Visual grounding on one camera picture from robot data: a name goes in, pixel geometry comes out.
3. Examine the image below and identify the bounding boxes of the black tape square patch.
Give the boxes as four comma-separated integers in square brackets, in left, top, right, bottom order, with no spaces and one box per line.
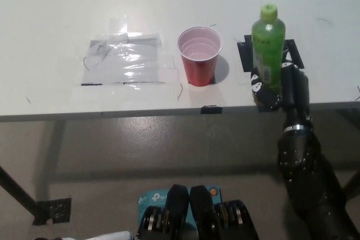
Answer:
[236,34,305,74]

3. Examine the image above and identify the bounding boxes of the black table leg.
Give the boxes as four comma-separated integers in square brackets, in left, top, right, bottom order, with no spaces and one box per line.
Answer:
[0,164,40,220]
[341,171,360,203]

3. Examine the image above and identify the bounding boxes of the red plastic cup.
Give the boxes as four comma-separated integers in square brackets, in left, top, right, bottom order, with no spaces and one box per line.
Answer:
[177,26,223,87]

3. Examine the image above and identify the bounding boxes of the black robot torso blocks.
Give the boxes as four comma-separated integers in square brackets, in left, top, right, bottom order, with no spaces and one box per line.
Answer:
[135,184,260,240]

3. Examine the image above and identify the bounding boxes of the green plastic drink bottle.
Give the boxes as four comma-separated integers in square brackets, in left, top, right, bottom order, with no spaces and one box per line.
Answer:
[250,3,286,95]

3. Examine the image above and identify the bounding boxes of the small black tape strip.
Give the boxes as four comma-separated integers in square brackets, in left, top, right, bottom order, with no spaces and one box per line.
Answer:
[201,105,223,115]

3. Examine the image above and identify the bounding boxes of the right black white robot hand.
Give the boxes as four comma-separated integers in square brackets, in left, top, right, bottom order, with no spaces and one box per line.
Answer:
[249,61,312,134]

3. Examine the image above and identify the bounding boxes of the taped clear plastic sheet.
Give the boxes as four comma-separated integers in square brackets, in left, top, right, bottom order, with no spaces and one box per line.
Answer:
[80,32,164,86]

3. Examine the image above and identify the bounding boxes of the teal router box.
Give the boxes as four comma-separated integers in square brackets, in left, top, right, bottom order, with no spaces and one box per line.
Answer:
[137,185,223,240]

